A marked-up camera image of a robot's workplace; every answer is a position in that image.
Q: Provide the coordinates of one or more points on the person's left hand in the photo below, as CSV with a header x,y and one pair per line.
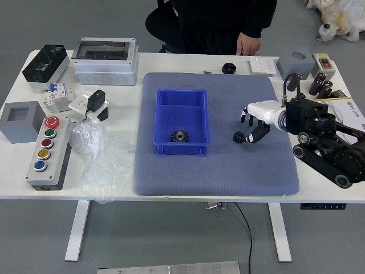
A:
x,y
249,44

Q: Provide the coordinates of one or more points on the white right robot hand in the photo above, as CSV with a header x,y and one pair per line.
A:
x,y
262,109

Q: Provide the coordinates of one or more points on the small black gear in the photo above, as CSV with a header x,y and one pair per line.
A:
x,y
238,137

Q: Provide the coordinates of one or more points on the big black gear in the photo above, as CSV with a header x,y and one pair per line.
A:
x,y
179,136

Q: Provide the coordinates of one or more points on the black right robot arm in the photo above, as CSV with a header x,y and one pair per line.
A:
x,y
308,114

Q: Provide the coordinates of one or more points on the person's left forearm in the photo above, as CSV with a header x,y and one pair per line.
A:
x,y
259,17

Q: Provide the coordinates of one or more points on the grey box with round hole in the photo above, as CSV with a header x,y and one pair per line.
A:
x,y
293,64

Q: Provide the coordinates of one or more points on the blue plastic box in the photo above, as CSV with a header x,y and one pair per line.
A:
x,y
179,117

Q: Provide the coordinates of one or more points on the yellow white cardboard box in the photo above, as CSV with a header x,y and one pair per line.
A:
x,y
350,112

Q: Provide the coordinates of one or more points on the white distribution box clear window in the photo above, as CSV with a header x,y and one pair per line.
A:
x,y
105,68

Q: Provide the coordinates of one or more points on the grey hollow square box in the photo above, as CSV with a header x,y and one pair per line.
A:
x,y
20,131

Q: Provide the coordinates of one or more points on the person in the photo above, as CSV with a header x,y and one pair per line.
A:
x,y
216,23

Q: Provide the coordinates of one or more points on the grey-blue padded mat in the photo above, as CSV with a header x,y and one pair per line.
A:
x,y
228,171

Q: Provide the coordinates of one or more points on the small flat black device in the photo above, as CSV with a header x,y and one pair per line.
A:
x,y
340,94

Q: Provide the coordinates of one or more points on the plush toy in plastic bag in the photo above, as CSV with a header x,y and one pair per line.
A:
x,y
330,17

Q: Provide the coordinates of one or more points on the black office chair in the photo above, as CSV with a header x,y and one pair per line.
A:
x,y
159,25

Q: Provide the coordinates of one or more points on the black table control panel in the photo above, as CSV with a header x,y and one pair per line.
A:
x,y
323,206

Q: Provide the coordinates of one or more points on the white table leg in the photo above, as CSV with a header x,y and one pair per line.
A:
x,y
280,231
77,231

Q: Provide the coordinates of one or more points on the small black block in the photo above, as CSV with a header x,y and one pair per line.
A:
x,y
104,114

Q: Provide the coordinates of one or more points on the black power adapter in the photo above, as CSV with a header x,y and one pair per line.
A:
x,y
95,100

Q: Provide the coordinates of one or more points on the clear crumpled plastic bag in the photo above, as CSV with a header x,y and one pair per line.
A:
x,y
99,160

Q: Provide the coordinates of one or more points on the white socket plate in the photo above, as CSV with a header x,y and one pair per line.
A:
x,y
78,104

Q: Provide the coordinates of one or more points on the silver metal plate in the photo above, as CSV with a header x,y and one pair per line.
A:
x,y
171,269

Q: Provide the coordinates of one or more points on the small white plastic part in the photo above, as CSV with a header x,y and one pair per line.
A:
x,y
72,94

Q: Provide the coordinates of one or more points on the white blue circuit breaker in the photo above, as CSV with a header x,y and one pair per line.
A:
x,y
55,95

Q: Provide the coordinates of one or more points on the grey five-button control station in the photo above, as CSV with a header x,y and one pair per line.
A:
x,y
42,171

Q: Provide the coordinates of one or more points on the white wall switch plate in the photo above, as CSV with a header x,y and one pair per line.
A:
x,y
262,65

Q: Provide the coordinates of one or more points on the grey red-black button switch box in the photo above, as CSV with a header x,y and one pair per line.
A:
x,y
325,64

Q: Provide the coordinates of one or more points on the metal under-table bracket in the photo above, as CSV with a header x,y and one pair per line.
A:
x,y
215,205

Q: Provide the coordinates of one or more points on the black-lidded white enclosure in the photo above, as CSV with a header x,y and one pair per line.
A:
x,y
42,65

